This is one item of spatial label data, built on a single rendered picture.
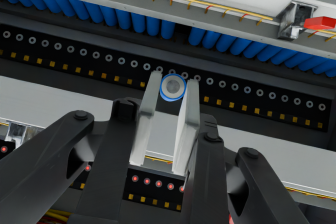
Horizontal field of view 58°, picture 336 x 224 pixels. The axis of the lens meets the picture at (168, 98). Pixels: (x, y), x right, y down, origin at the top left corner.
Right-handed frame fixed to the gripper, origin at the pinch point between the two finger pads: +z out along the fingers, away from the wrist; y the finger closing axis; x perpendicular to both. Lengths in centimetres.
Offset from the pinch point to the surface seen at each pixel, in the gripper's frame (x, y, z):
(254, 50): 0.8, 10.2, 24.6
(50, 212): -31.5, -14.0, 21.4
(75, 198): -33.2, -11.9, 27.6
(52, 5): 0.4, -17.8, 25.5
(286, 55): 1.2, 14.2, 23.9
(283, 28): 5.0, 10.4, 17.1
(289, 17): 6.2, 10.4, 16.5
